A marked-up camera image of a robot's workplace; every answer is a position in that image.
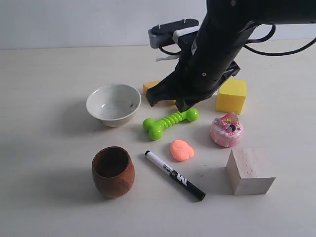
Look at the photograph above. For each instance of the pink squishy cake toy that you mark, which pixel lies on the pink squishy cake toy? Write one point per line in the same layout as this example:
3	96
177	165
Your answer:
226	131

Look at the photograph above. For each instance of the light wooden cube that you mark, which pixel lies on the light wooden cube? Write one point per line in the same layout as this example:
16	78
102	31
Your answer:
249	171

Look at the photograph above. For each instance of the orange squishy blob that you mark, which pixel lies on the orange squishy blob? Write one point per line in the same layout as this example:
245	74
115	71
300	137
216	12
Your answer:
181	150

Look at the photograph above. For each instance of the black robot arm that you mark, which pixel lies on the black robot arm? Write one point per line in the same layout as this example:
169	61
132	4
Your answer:
244	16

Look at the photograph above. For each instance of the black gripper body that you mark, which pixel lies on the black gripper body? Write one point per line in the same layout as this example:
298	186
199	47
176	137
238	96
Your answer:
206	55

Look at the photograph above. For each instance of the brown wooden cup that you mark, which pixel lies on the brown wooden cup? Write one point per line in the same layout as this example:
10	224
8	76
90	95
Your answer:
113	172

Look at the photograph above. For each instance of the white ceramic bowl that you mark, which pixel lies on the white ceramic bowl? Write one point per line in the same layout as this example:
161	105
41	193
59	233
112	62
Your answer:
114	104

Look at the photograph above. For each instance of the yellow foam cube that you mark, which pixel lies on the yellow foam cube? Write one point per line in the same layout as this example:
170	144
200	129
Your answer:
231	96

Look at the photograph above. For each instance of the black white marker pen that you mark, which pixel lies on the black white marker pen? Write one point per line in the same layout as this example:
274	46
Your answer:
175	175

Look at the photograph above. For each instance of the green bone dog toy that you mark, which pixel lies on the green bone dog toy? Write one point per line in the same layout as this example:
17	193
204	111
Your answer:
155	128

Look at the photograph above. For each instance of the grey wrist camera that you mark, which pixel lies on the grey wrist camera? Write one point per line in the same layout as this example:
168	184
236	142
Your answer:
162	34

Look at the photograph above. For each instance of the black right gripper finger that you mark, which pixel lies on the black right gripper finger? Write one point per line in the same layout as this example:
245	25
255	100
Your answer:
183	103

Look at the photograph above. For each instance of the orange cheese wedge toy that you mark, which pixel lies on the orange cheese wedge toy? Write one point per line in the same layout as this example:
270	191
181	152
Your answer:
149	85

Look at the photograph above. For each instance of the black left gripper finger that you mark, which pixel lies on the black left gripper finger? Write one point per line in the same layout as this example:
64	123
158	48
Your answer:
167	89

